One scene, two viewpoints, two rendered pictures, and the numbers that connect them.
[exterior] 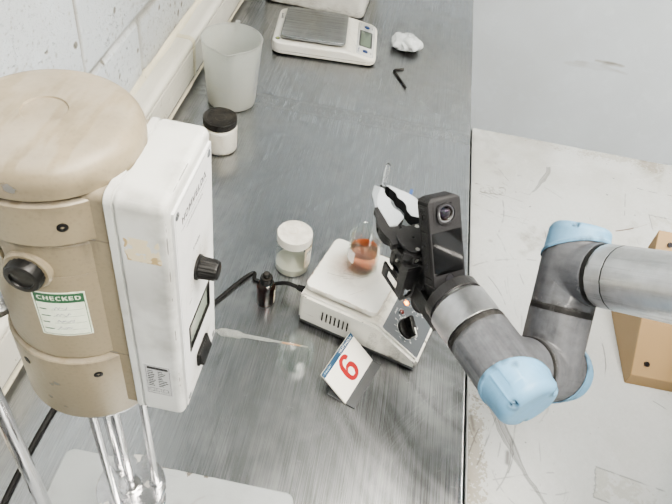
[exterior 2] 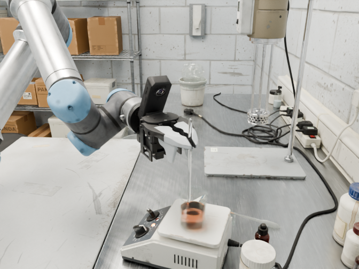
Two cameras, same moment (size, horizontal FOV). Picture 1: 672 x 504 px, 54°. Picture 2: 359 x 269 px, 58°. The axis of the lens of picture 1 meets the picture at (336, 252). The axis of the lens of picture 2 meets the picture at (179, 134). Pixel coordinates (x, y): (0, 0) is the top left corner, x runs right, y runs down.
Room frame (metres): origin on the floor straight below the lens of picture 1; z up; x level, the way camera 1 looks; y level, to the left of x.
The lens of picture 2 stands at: (1.22, -0.06, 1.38)
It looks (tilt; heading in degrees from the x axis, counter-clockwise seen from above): 22 degrees down; 181
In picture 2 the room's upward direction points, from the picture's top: straight up
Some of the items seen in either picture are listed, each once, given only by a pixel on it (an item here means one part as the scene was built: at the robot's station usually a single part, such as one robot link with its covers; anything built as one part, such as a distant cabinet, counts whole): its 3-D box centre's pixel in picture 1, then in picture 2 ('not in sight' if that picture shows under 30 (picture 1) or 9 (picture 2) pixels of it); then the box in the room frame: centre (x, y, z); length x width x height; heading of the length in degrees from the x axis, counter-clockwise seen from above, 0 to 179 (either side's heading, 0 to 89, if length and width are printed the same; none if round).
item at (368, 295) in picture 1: (355, 275); (195, 220); (0.70, -0.04, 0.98); 0.12 x 0.12 x 0.01; 72
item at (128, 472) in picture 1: (120, 440); (261, 81); (0.28, 0.16, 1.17); 0.07 x 0.07 x 0.25
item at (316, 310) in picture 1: (366, 300); (182, 236); (0.69, -0.06, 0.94); 0.22 x 0.13 x 0.08; 72
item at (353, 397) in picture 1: (351, 369); not in sight; (0.57, -0.05, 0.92); 0.09 x 0.06 x 0.04; 159
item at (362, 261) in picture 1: (365, 248); (192, 209); (0.72, -0.04, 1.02); 0.06 x 0.05 x 0.08; 155
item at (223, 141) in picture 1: (220, 131); not in sight; (1.07, 0.27, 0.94); 0.07 x 0.07 x 0.07
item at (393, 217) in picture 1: (380, 219); (188, 144); (0.67, -0.05, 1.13); 0.09 x 0.03 x 0.06; 33
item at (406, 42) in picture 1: (407, 41); not in sight; (1.60, -0.09, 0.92); 0.08 x 0.08 x 0.04; 3
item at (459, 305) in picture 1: (467, 315); (138, 115); (0.52, -0.17, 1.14); 0.08 x 0.05 x 0.08; 121
